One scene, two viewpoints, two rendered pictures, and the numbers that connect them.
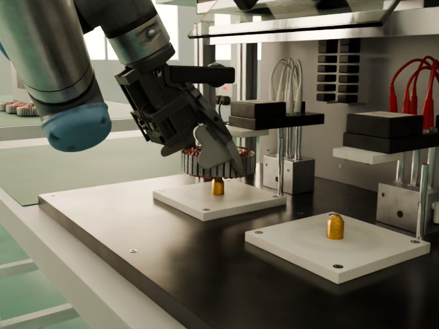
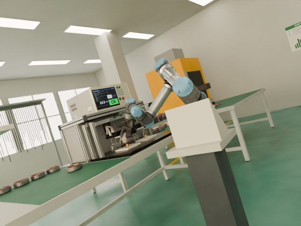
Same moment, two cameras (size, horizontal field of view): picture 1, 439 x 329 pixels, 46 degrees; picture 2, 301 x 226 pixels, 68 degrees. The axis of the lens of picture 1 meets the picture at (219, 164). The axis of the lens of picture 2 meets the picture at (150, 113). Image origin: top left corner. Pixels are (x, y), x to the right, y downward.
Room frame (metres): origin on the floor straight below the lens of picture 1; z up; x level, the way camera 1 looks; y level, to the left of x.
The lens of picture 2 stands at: (1.02, 1.79, 1.00)
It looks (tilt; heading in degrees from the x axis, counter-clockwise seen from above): 1 degrees down; 254
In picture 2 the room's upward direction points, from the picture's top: 18 degrees counter-clockwise
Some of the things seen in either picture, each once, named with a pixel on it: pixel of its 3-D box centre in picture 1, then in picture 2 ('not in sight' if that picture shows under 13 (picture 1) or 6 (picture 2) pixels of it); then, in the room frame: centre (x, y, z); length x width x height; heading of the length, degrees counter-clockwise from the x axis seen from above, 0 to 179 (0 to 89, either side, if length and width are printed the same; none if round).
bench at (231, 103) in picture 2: not in sight; (225, 124); (-1.18, -1.58, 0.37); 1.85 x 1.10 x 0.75; 34
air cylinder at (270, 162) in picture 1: (288, 172); (115, 146); (0.85, -0.12, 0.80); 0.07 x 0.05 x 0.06; 34
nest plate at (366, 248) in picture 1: (334, 241); (146, 138); (0.57, -0.13, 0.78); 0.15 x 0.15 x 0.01; 34
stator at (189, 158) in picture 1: (217, 160); (126, 140); (0.77, 0.00, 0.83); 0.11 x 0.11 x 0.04
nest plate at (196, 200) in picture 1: (217, 197); (127, 146); (0.77, 0.00, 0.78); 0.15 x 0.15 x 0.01; 34
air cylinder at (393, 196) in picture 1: (412, 204); (134, 138); (0.65, -0.25, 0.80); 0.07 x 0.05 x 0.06; 34
